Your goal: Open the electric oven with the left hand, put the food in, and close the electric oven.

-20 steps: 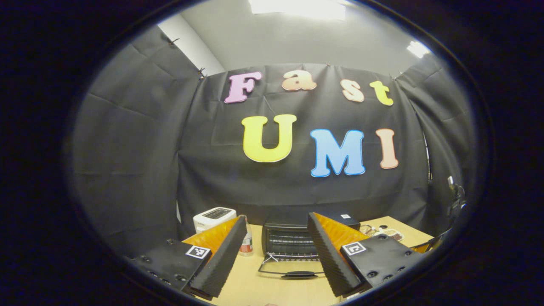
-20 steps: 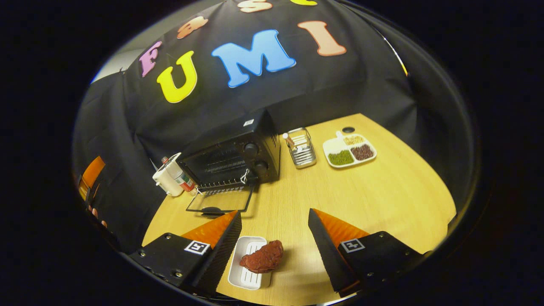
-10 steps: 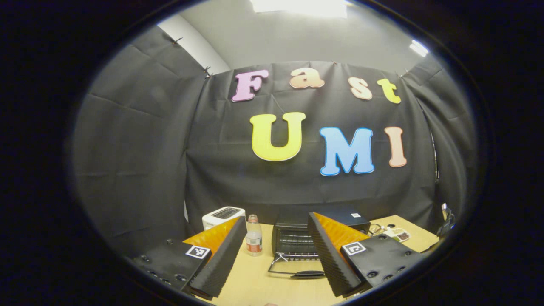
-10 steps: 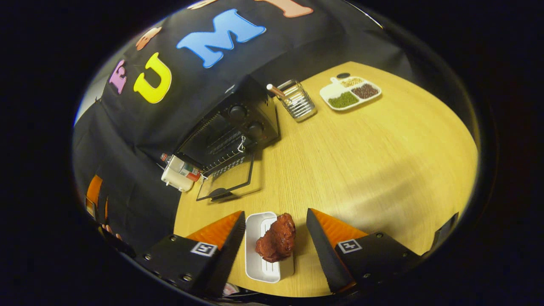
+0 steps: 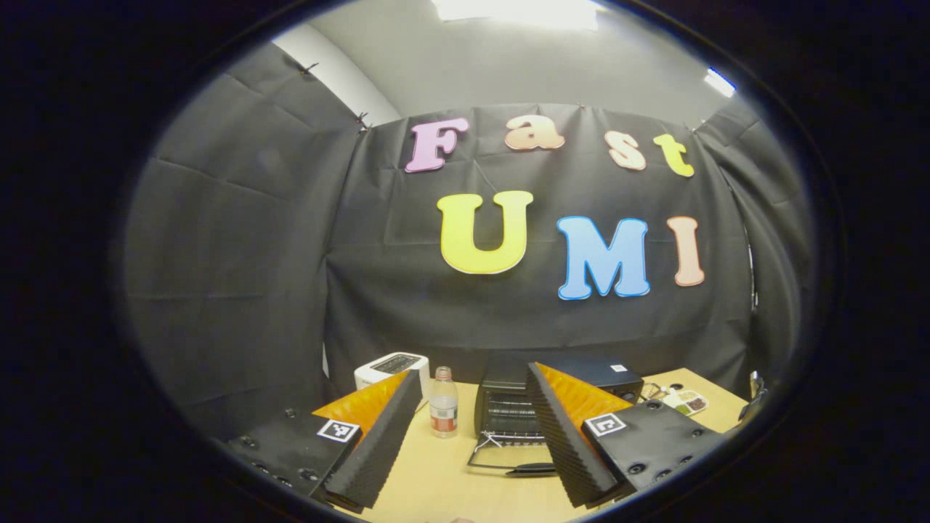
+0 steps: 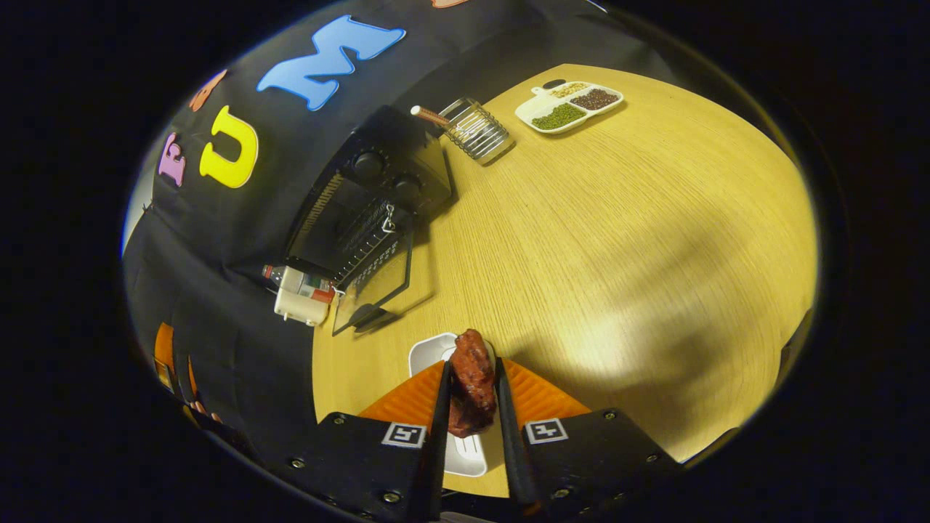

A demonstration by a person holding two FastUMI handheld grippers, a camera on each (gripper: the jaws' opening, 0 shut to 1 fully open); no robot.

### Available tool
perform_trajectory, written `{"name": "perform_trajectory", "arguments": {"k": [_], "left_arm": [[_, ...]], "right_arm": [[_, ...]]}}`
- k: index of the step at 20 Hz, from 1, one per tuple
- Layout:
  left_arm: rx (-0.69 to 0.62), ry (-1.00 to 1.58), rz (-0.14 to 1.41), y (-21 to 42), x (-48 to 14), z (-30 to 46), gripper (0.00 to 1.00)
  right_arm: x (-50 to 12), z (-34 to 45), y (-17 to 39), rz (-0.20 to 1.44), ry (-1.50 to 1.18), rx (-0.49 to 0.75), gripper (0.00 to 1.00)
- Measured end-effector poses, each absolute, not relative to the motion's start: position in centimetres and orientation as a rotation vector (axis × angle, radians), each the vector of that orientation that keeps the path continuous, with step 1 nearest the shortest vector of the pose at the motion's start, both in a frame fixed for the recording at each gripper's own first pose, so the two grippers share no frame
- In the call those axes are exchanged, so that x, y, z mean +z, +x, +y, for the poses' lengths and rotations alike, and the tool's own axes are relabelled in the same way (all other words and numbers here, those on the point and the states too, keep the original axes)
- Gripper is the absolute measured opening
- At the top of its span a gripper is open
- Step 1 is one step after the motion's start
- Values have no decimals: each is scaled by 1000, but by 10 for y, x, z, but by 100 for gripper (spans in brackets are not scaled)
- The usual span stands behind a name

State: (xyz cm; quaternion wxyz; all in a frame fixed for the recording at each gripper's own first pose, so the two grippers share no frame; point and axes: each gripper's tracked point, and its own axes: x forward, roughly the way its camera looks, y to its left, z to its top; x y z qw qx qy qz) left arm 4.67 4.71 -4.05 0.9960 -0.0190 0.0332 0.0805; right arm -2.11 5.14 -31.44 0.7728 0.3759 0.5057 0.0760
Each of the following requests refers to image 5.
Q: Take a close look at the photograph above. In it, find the white toaster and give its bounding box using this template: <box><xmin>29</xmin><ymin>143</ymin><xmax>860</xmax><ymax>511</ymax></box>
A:
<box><xmin>354</xmin><ymin>352</ymin><xmax>431</xmax><ymax>408</ymax></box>

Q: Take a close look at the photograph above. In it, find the clear plastic water bottle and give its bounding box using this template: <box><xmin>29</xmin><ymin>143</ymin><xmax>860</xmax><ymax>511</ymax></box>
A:
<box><xmin>429</xmin><ymin>367</ymin><xmax>459</xmax><ymax>439</ymax></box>

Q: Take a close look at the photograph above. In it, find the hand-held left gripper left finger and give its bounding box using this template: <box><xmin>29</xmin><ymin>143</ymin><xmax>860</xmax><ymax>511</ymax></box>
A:
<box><xmin>218</xmin><ymin>368</ymin><xmax>424</xmax><ymax>513</ymax></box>

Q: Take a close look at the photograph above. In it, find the small ceiling light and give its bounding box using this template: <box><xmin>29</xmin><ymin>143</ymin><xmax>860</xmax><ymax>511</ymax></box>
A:
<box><xmin>703</xmin><ymin>68</ymin><xmax>737</xmax><ymax>99</ymax></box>

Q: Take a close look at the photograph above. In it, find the black electric oven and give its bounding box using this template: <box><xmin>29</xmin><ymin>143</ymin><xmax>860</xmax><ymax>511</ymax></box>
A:
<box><xmin>467</xmin><ymin>354</ymin><xmax>644</xmax><ymax>477</ymax></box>

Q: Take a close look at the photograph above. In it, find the metal oven rack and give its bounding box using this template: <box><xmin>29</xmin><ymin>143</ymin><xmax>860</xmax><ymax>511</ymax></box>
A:
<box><xmin>485</xmin><ymin>396</ymin><xmax>546</xmax><ymax>437</ymax></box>

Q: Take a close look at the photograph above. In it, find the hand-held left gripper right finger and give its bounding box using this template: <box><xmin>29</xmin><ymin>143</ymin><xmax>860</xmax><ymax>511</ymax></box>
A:
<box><xmin>525</xmin><ymin>362</ymin><xmax>727</xmax><ymax>509</ymax></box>

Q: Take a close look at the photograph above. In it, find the white divided spice dish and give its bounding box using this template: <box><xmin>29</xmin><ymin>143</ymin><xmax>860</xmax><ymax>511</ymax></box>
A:
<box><xmin>663</xmin><ymin>389</ymin><xmax>709</xmax><ymax>417</ymax></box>

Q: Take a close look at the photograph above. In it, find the black backdrop cloth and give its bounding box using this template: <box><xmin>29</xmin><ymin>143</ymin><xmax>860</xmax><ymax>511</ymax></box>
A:
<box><xmin>124</xmin><ymin>44</ymin><xmax>814</xmax><ymax>437</ymax></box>

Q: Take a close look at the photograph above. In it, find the large ceiling light panel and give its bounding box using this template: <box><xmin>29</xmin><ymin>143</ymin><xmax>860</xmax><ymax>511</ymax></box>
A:
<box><xmin>432</xmin><ymin>0</ymin><xmax>600</xmax><ymax>31</ymax></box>

